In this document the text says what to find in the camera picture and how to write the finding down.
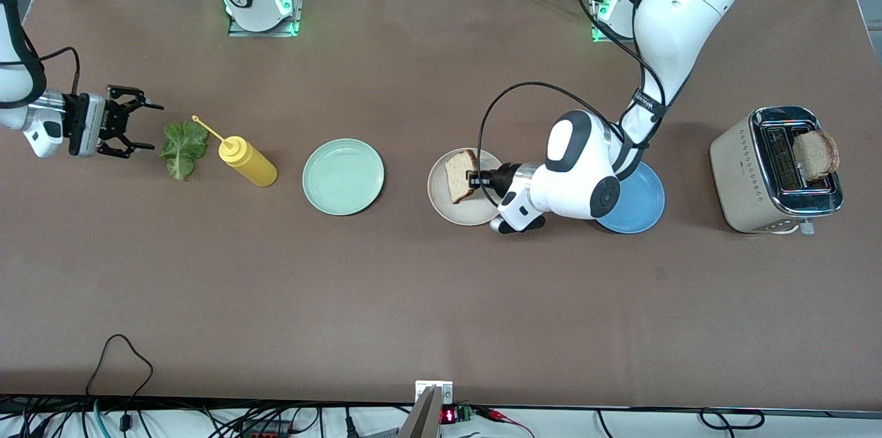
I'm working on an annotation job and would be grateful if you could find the pale-crust toast bread slice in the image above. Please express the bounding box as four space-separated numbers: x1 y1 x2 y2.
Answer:
444 149 480 205

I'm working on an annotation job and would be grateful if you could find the green lettuce leaf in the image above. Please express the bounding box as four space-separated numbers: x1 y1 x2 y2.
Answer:
160 120 209 182

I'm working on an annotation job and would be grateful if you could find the yellow mustard squeeze bottle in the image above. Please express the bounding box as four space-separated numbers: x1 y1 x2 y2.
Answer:
191 115 278 188

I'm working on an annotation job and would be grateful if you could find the dark-crust toast bread slice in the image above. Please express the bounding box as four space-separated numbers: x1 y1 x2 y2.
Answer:
792 129 841 183

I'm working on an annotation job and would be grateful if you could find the beige plate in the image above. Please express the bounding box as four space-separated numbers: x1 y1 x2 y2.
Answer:
427 147 507 227

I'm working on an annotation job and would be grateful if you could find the mint green plate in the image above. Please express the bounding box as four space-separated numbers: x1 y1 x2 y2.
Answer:
302 138 385 216

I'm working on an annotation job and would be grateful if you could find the blue plate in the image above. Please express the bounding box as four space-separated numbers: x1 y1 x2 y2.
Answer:
594 161 666 235

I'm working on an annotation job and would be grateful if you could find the beige chrome toaster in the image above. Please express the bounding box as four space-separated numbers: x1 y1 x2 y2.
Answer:
710 105 845 236

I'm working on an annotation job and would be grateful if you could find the thin black looped cable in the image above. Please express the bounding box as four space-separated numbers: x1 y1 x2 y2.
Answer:
85 334 154 433

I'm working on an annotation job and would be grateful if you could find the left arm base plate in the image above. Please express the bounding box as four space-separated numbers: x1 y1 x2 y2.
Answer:
589 0 638 43

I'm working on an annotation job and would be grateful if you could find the red wire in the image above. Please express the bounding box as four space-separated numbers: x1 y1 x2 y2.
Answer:
479 407 535 438

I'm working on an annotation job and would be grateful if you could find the grey camera mount bar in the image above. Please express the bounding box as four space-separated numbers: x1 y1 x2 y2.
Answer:
398 380 454 438

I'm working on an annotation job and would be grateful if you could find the teal cable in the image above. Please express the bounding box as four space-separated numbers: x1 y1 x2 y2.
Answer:
92 398 112 438

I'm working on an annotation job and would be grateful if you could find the black coiled cable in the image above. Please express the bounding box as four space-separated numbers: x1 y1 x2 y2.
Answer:
699 408 766 431

